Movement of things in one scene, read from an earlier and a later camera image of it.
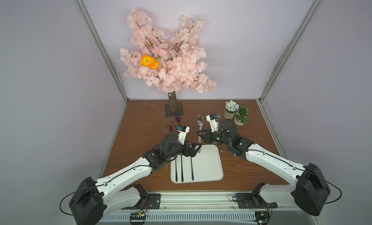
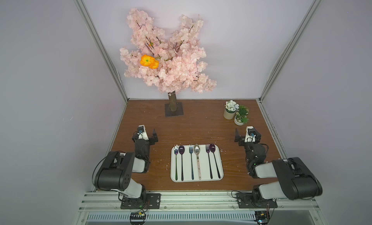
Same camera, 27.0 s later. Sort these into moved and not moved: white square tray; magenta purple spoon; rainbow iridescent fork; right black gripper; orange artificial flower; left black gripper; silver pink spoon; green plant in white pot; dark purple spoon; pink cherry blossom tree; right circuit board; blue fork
Moved: silver pink spoon; left black gripper; magenta purple spoon; right black gripper
Not moved: pink cherry blossom tree; dark purple spoon; blue fork; rainbow iridescent fork; orange artificial flower; right circuit board; white square tray; green plant in white pot
